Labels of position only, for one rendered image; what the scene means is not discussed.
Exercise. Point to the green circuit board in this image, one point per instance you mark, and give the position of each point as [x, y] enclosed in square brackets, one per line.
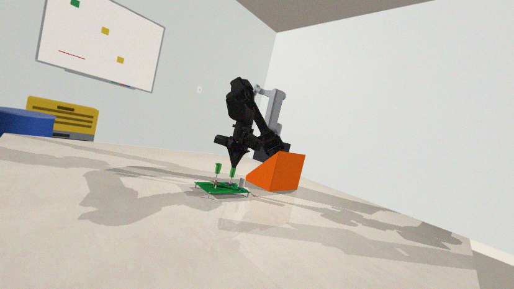
[223, 187]

